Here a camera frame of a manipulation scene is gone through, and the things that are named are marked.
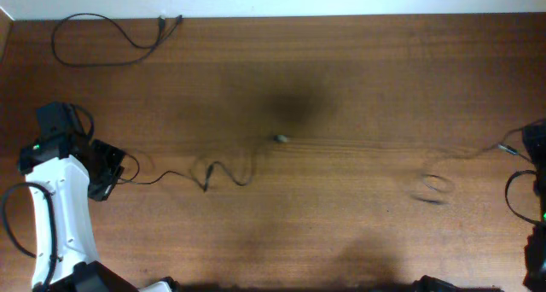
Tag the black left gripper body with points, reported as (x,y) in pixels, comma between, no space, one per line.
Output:
(110,168)

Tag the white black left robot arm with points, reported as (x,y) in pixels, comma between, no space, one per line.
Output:
(65,169)

